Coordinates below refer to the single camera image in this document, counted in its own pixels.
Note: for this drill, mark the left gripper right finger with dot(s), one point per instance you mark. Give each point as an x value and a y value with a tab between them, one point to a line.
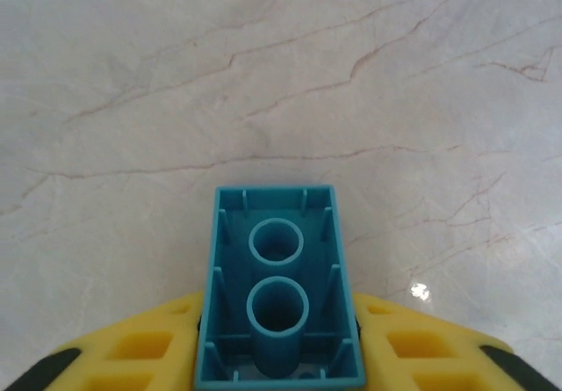
461	364

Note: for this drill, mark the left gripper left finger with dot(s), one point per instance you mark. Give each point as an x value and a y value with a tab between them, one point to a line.
105	364

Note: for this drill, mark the blue lego brick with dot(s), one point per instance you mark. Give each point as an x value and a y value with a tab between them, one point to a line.
232	303

